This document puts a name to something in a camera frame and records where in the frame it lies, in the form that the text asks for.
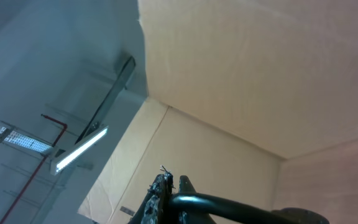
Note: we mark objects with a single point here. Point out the ceiling light fixture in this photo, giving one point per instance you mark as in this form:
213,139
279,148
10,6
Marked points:
61,160

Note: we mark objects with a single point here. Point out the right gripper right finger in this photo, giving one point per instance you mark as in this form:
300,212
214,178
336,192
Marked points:
188,213

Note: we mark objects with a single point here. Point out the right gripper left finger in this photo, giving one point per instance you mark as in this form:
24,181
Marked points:
154,208

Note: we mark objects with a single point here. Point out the cardboard wall panel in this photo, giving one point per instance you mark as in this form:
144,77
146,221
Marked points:
255,101

